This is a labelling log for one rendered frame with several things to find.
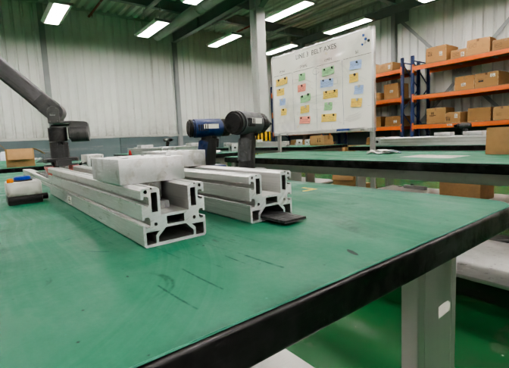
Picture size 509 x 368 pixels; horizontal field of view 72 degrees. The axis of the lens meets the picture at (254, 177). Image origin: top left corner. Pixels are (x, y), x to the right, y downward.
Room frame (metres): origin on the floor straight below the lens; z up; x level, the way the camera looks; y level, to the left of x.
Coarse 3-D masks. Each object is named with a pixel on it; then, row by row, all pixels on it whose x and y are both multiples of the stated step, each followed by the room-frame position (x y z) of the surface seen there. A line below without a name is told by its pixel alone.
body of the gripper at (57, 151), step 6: (54, 144) 1.18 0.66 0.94; (66, 144) 1.20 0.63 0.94; (54, 150) 1.18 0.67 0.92; (60, 150) 1.18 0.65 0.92; (66, 150) 1.20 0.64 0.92; (54, 156) 1.18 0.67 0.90; (60, 156) 1.18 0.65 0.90; (66, 156) 1.19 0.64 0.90; (42, 162) 1.20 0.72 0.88; (48, 162) 1.16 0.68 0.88; (54, 162) 1.17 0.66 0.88
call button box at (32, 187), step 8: (8, 184) 0.91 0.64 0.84; (16, 184) 0.92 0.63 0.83; (24, 184) 0.94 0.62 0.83; (32, 184) 0.95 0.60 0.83; (40, 184) 0.96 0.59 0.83; (8, 192) 0.91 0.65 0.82; (16, 192) 0.92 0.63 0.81; (24, 192) 0.93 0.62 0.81; (32, 192) 0.94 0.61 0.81; (40, 192) 0.96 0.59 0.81; (8, 200) 0.91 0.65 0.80; (16, 200) 0.92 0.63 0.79; (24, 200) 0.93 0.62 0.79; (32, 200) 0.94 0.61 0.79; (40, 200) 0.96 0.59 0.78
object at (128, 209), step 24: (48, 168) 1.10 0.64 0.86; (72, 192) 0.89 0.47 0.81; (96, 192) 0.66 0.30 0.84; (120, 192) 0.55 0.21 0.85; (144, 192) 0.49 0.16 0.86; (168, 192) 0.58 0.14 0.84; (192, 192) 0.54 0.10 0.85; (96, 216) 0.68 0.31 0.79; (120, 216) 0.56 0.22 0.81; (144, 216) 0.48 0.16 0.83; (168, 216) 0.56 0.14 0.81; (192, 216) 0.53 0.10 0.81; (144, 240) 0.48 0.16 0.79; (168, 240) 0.50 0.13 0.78
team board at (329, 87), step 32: (352, 32) 3.64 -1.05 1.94; (288, 64) 4.40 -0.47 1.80; (320, 64) 3.98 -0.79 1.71; (352, 64) 3.65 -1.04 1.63; (288, 96) 4.41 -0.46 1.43; (320, 96) 3.99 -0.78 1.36; (352, 96) 3.65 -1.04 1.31; (288, 128) 4.43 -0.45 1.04; (320, 128) 4.00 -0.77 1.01; (352, 128) 3.65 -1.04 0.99
